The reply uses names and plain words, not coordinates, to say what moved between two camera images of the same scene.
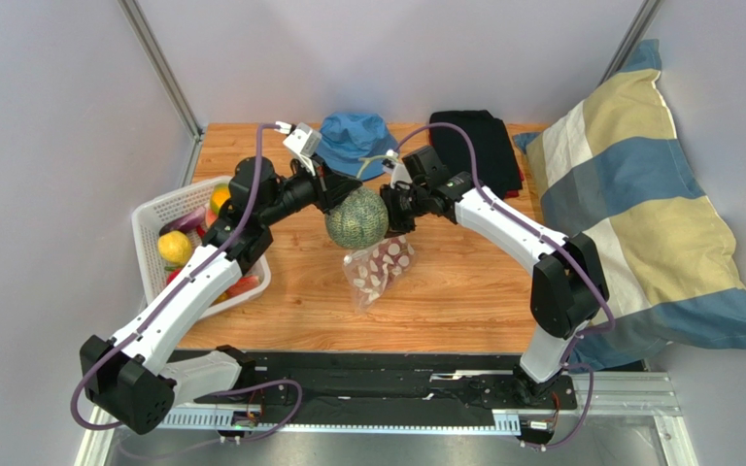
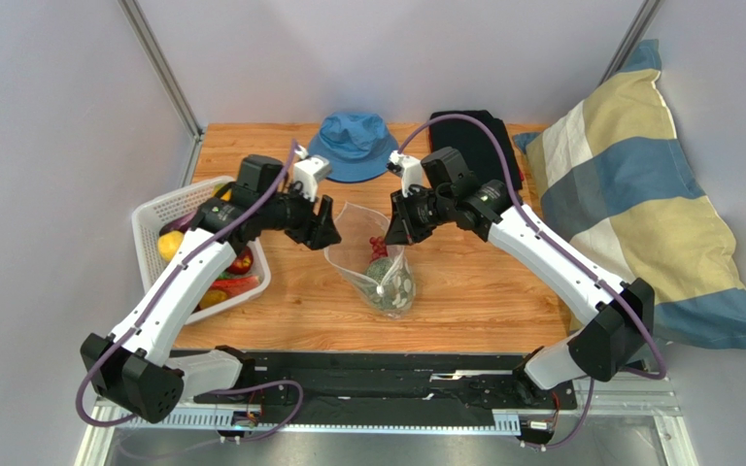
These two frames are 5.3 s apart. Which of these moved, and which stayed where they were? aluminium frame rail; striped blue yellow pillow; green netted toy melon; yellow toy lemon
Moved: green netted toy melon
Stayed: yellow toy lemon; striped blue yellow pillow; aluminium frame rail
